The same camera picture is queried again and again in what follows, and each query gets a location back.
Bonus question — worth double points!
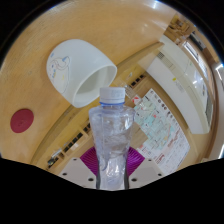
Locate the white ceramic mug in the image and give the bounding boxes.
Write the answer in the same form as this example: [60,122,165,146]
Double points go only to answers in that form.
[46,38,119,109]

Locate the large white printed wall poster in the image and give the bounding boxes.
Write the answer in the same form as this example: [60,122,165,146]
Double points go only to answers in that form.
[132,87,192,177]

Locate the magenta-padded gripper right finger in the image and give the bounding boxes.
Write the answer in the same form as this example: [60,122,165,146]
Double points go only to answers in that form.
[126,146,167,190]

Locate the white standing air conditioner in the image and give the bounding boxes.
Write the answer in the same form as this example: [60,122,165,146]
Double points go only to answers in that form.
[137,34,215,135]

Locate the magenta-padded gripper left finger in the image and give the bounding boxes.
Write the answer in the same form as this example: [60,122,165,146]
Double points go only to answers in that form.
[59,146,101,190]

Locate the group of wooden chairs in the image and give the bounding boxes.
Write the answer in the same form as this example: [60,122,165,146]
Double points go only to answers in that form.
[163,13,201,46]

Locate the flat round red coaster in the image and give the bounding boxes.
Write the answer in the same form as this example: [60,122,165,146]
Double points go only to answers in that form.
[9,108,35,134]

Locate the clear water bottle white cap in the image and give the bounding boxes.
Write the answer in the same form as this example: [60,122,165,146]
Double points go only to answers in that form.
[87,86,136,191]

